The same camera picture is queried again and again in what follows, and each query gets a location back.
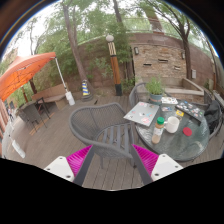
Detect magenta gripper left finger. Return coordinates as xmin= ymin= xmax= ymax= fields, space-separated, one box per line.
xmin=44 ymin=145 xmax=93 ymax=182

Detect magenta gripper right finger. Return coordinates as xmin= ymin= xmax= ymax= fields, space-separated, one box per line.
xmin=132 ymin=144 xmax=182 ymax=181

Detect round glass patio table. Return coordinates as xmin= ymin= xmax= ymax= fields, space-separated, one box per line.
xmin=136 ymin=105 xmax=210 ymax=162

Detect bottle with green cap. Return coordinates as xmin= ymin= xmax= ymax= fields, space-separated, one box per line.
xmin=151 ymin=117 xmax=165 ymax=144

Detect white ceramic mug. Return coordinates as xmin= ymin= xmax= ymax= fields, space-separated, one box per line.
xmin=164 ymin=116 xmax=180 ymax=134

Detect red round coaster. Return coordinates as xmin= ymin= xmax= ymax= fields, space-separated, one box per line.
xmin=183 ymin=127 xmax=192 ymax=136

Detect grey mesh patio chair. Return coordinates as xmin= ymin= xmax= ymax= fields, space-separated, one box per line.
xmin=68 ymin=102 xmax=154 ymax=187

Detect silver laptop with stickers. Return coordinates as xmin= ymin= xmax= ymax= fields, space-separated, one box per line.
xmin=124 ymin=102 xmax=159 ymax=127

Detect yellow small card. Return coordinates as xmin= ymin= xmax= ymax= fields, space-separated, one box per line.
xmin=176 ymin=110 xmax=184 ymax=117

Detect white sticker sheet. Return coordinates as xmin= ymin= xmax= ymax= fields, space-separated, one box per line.
xmin=161 ymin=97 xmax=178 ymax=105

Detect black laptop with stickers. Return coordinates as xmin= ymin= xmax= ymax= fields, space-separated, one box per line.
xmin=175 ymin=100 xmax=204 ymax=125

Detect dark wicker chair left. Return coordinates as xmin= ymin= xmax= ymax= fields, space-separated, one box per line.
xmin=18 ymin=103 xmax=42 ymax=130

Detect white umbrella base weight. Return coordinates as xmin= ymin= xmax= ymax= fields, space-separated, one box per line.
xmin=65 ymin=91 xmax=75 ymax=106

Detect striped traffic cone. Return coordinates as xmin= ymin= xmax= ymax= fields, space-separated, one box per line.
xmin=82 ymin=80 xmax=93 ymax=101

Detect grey chair behind table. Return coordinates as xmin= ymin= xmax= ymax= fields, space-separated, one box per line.
xmin=129 ymin=82 xmax=149 ymax=107

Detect potted green plant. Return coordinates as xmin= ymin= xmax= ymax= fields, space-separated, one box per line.
xmin=146 ymin=77 xmax=164 ymax=105

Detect black bag on chair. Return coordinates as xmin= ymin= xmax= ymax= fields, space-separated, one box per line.
xmin=204 ymin=100 xmax=221 ymax=134

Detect orange patio umbrella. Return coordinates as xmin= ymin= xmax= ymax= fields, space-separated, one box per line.
xmin=0 ymin=52 xmax=56 ymax=101

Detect wooden lamp post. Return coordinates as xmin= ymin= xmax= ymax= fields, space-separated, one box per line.
xmin=106 ymin=34 xmax=122 ymax=96

